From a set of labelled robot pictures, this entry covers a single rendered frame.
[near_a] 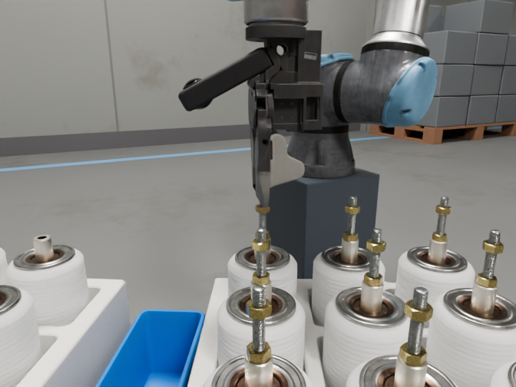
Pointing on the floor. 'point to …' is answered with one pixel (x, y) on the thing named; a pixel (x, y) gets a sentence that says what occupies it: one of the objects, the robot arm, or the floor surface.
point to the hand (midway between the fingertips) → (257, 193)
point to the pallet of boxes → (468, 73)
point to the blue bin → (156, 350)
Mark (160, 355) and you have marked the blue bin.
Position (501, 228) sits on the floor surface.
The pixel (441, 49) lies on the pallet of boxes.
